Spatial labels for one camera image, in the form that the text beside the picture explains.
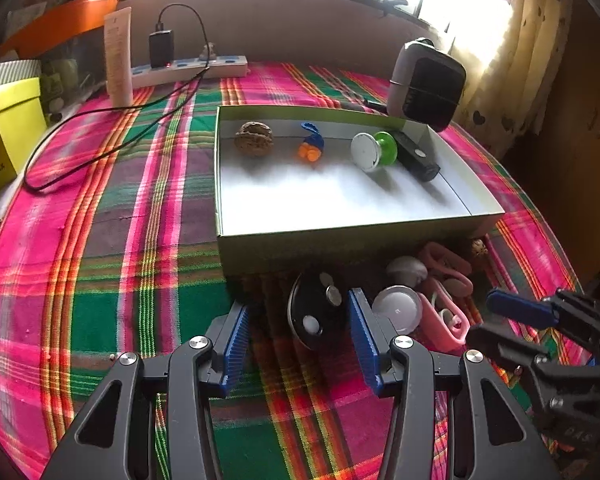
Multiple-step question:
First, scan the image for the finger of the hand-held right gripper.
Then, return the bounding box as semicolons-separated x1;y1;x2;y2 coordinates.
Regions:
465;324;553;378
485;287;600;341

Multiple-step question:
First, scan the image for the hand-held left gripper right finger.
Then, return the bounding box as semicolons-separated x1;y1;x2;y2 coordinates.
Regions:
347;287;563;480

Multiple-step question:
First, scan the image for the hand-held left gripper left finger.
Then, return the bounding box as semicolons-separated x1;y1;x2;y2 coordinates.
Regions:
39;301;253;480

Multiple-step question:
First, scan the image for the black round case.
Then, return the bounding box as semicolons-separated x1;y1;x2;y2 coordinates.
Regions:
287;270;353;353

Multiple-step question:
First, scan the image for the white egg-shaped ball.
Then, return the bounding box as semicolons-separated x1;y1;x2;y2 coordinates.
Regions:
386;256;428;283

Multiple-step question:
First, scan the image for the green cardboard box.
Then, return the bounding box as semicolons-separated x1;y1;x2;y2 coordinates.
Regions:
214;105;506;281

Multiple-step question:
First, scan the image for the black rectangular device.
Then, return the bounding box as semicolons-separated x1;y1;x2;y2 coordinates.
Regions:
392;132;441;182

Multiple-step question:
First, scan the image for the green white spool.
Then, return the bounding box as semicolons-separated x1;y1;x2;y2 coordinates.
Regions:
350;131;400;173

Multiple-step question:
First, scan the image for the blue orange crochet toy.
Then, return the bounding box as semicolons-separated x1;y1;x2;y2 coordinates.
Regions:
297;121;327;162

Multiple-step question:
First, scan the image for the large brown walnut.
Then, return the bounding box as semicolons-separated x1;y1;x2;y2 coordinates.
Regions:
234;121;275;157

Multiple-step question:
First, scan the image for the cream heart-print curtain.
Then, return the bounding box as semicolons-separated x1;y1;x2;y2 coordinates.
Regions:
450;0;576;156

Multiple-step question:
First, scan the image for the white power strip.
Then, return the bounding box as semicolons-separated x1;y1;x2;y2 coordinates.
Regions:
130;55;248;91

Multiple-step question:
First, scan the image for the black charger adapter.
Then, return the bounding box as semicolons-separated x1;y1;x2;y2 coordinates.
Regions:
148;22;175;68

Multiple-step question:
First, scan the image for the beige cosmetic tube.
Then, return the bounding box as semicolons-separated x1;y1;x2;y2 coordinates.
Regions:
104;7;134;108

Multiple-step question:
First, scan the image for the yellow shoebox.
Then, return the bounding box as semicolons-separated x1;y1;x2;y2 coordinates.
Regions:
0;77;48;203

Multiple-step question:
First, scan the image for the clear storage container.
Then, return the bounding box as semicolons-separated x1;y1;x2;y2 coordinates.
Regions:
40;25;111;101

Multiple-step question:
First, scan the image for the grey white striped box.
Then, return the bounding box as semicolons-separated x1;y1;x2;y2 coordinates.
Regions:
0;59;42;93

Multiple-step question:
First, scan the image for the black charger cable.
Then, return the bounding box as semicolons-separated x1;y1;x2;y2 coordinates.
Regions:
22;4;212;193

